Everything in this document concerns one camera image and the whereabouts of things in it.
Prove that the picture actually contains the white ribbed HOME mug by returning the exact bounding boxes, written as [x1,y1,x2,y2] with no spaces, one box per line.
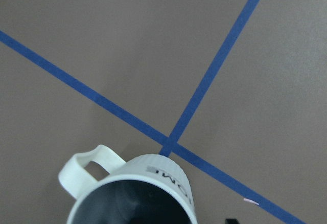
[58,145,197,223]

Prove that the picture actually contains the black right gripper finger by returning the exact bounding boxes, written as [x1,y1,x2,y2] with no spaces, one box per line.
[225,218,238,224]

